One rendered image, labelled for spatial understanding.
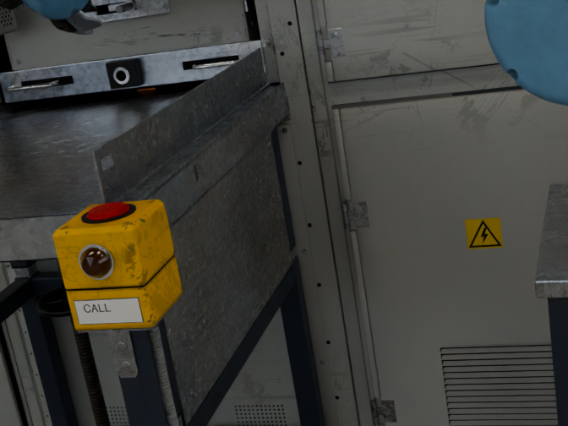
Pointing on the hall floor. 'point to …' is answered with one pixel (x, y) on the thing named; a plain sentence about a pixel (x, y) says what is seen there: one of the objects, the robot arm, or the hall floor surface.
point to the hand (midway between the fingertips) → (84, 16)
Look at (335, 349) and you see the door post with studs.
